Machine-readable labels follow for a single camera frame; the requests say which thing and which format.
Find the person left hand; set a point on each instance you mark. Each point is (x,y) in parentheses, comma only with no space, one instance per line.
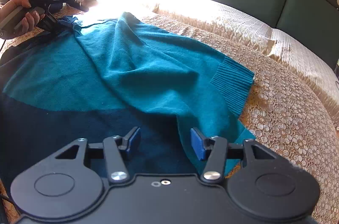
(19,17)

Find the floral lace bedspread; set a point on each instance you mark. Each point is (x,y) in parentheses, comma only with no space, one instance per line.
(281,112)

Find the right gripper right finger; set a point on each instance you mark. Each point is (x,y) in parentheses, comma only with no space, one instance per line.
(212,150)

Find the white bed sheet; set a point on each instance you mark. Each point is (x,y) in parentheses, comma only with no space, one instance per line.
(241,28)

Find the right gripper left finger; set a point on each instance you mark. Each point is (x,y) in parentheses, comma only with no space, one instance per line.
(117,149)

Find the teal knit sweater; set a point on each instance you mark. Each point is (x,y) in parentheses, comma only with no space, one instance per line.
(105,78)

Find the dark green right headboard cushion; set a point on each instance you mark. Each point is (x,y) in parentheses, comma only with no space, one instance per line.
(313,23)

